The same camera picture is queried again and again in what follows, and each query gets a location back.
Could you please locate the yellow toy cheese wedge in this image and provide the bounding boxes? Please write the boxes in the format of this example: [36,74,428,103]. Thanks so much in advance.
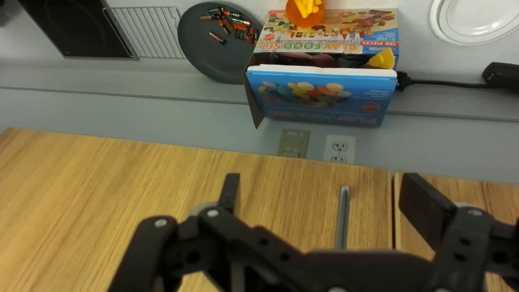
[365,49,399,72]

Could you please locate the silver bar door handle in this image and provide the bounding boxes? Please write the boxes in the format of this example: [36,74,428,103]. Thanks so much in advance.
[333,186,354,254]

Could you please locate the white wall power outlet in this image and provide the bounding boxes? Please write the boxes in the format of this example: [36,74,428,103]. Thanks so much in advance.
[323,134,359,166]

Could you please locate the black power cable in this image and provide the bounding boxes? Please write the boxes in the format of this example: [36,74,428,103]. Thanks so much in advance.
[396,72,490,92]

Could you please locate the orange toy food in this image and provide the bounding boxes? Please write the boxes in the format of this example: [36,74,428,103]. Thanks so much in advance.
[284,0,328,32]

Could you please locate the black round bowl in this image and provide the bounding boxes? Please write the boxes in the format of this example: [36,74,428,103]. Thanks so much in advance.
[177,0,274,87]

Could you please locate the black power adapter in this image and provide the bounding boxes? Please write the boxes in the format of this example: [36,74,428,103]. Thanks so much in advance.
[482,61,519,93]

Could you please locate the small white plate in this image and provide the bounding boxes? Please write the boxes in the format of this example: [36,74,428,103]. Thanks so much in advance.
[428,0,519,48]

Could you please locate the blue toy food box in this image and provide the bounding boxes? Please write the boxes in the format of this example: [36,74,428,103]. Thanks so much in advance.
[243,7,402,130]

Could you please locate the beige wall switch plate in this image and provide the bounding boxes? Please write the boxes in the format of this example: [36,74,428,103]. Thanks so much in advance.
[276,129,313,161]

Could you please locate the black glass cooktop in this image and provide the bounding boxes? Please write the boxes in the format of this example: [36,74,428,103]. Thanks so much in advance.
[18,0,136,61]

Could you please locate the white ribbed mat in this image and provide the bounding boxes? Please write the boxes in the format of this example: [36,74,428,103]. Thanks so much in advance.
[102,6,185,62]

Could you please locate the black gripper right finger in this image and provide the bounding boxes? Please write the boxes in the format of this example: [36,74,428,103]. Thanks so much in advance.
[398,173,519,292]

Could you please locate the narrow wooden cabinet door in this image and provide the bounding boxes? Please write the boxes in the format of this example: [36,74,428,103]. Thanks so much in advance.
[0,127,394,292]

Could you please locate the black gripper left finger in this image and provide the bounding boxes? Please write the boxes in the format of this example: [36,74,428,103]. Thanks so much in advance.
[107,173,313,292]

